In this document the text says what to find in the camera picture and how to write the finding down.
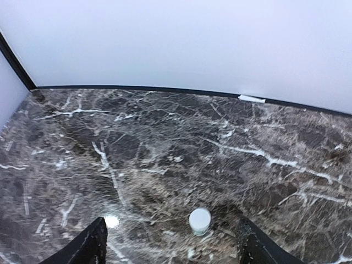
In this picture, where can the left black corner post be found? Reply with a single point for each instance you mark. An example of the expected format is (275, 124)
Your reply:
(16, 65)

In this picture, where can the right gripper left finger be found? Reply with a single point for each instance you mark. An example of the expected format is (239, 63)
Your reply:
(90, 246)

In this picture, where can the white green glue stick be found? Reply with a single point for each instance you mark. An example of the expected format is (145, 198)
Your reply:
(199, 221)

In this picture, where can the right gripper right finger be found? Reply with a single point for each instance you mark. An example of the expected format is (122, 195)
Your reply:
(257, 247)

